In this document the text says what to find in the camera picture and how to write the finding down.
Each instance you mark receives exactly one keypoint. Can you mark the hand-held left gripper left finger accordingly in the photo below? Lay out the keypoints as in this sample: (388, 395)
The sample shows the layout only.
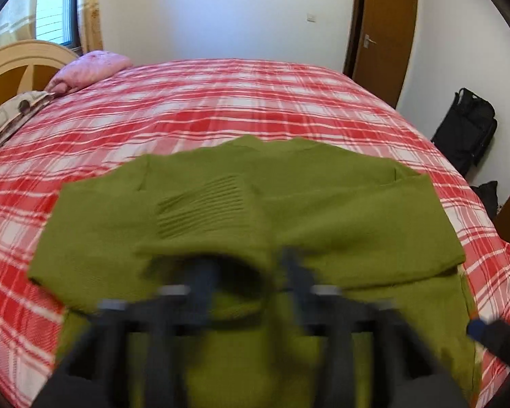
(202, 278)

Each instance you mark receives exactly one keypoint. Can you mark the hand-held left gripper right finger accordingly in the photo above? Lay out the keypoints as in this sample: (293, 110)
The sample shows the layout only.
(295, 272)

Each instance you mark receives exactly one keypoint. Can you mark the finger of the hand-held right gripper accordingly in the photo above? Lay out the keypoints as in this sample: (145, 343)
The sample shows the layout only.
(477, 330)

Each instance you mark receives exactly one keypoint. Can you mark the green knit sweater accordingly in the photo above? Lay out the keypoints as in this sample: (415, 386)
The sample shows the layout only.
(323, 204)

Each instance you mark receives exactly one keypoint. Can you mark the black bag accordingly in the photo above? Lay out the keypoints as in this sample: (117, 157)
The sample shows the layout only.
(486, 197)

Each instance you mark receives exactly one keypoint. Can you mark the red plaid blanket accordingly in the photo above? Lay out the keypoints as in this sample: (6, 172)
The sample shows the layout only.
(221, 102)

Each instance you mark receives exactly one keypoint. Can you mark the black suitcase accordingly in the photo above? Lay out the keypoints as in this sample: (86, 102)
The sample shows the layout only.
(467, 131)

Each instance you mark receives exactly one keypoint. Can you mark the pink pillow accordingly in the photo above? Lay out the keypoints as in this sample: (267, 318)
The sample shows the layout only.
(91, 68)

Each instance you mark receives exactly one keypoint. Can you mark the brown wooden door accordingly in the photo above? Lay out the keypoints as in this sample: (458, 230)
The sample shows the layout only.
(386, 34)

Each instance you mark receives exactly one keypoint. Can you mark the cream wooden headboard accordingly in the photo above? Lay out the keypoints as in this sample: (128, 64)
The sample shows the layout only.
(21, 57)

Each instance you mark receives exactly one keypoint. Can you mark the patterned curtain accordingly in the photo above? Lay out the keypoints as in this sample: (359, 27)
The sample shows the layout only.
(90, 12)

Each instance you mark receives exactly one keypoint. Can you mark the window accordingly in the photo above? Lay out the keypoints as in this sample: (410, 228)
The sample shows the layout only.
(53, 4)

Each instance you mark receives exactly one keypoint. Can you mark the white light switch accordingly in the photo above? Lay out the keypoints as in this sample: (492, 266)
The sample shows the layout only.
(311, 17)

